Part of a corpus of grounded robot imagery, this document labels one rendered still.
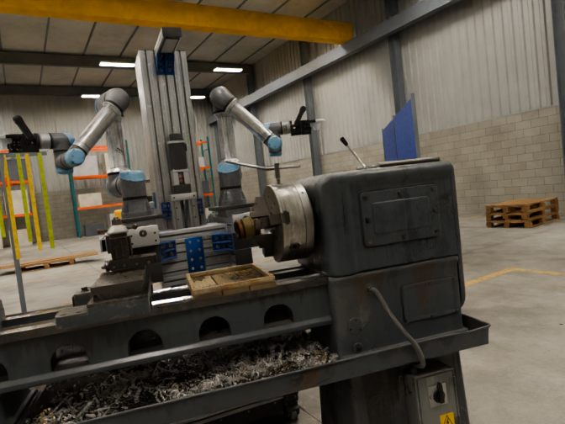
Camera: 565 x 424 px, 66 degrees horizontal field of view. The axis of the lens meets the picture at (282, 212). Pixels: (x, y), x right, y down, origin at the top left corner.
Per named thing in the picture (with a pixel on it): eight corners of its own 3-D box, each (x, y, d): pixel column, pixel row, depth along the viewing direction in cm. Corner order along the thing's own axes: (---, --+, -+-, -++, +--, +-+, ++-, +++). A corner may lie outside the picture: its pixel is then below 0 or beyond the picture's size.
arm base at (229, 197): (215, 206, 239) (213, 188, 238) (241, 203, 244) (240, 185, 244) (223, 206, 225) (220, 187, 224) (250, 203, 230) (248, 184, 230)
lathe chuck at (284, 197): (285, 251, 195) (278, 182, 191) (309, 266, 165) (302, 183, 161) (266, 254, 193) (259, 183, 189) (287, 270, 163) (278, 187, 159)
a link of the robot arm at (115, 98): (141, 95, 214) (82, 172, 193) (131, 100, 222) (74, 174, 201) (123, 77, 208) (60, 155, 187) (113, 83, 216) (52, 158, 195)
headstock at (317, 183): (404, 244, 222) (397, 167, 220) (468, 254, 176) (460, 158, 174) (294, 262, 206) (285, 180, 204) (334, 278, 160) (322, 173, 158)
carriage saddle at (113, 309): (153, 286, 186) (151, 272, 186) (152, 312, 142) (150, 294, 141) (78, 298, 178) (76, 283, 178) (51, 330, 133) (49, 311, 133)
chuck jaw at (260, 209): (276, 220, 180) (269, 199, 187) (277, 213, 177) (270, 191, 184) (250, 224, 177) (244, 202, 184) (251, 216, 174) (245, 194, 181)
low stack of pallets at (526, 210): (517, 219, 925) (515, 198, 922) (561, 219, 854) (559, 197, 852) (484, 227, 855) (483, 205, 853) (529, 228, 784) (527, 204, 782)
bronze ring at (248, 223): (253, 214, 178) (231, 219, 176) (259, 214, 169) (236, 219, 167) (257, 235, 179) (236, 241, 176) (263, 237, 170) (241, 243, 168)
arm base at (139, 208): (120, 218, 219) (118, 198, 219) (151, 214, 225) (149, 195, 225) (122, 219, 206) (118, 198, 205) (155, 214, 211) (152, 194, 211)
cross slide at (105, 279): (147, 272, 185) (145, 262, 185) (144, 293, 144) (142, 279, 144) (105, 279, 181) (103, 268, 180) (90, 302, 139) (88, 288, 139)
